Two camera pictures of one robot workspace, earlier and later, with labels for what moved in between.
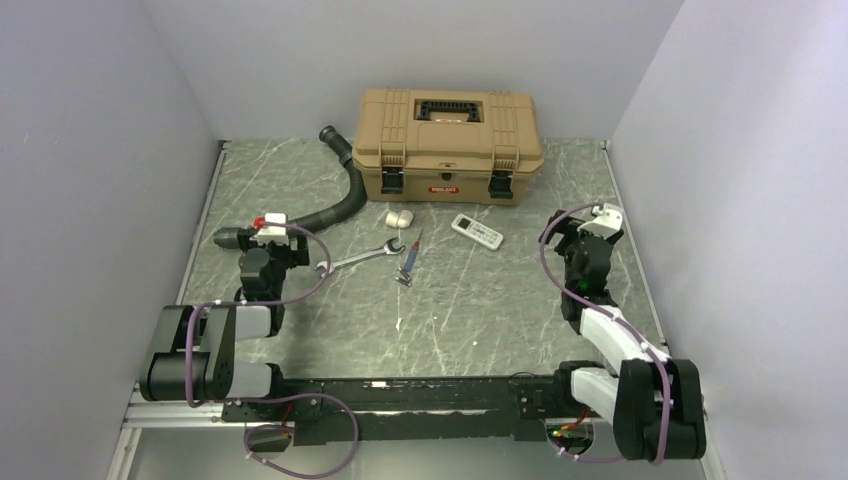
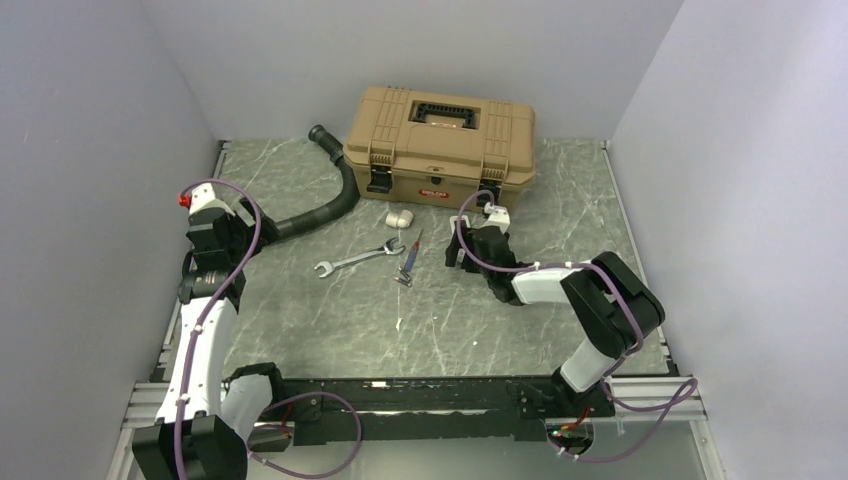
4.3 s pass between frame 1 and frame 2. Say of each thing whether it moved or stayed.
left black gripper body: moved
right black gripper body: moved
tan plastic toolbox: stayed
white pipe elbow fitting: stayed
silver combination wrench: stayed
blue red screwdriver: stayed
